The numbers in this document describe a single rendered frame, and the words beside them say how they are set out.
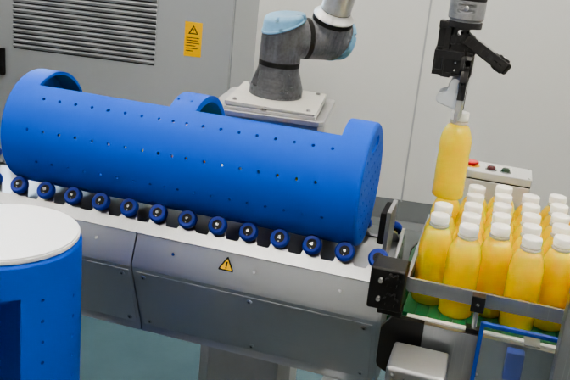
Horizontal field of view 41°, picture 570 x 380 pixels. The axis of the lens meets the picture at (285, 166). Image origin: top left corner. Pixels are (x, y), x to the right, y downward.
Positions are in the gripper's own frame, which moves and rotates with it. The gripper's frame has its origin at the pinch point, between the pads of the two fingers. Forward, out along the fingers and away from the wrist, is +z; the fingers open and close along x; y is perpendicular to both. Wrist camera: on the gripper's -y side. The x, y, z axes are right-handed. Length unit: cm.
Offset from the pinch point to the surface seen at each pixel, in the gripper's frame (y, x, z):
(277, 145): 36.3, 13.8, 9.9
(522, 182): -16.5, -21.5, 18.8
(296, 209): 30.0, 16.2, 22.5
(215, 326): 48, 12, 58
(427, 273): 0.4, 17.8, 30.3
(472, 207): -6.0, 5.6, 18.4
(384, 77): 57, -270, 42
